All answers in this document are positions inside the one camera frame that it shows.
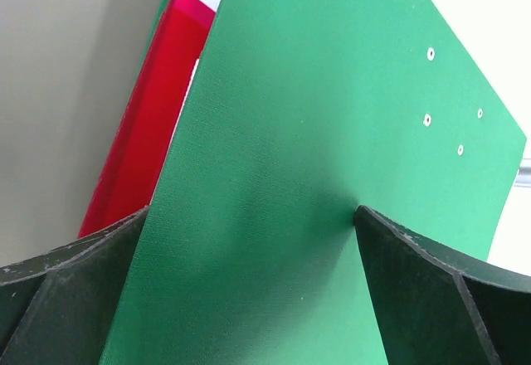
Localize red folder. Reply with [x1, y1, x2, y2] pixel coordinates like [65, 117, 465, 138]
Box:
[79, 0, 215, 237]

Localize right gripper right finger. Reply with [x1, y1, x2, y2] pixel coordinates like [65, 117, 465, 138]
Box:
[354, 206, 530, 364]

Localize dark green binder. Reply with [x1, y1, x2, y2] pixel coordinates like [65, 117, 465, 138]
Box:
[100, 0, 526, 364]

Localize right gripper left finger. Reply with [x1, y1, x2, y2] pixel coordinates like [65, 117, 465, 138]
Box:
[1, 209, 148, 364]

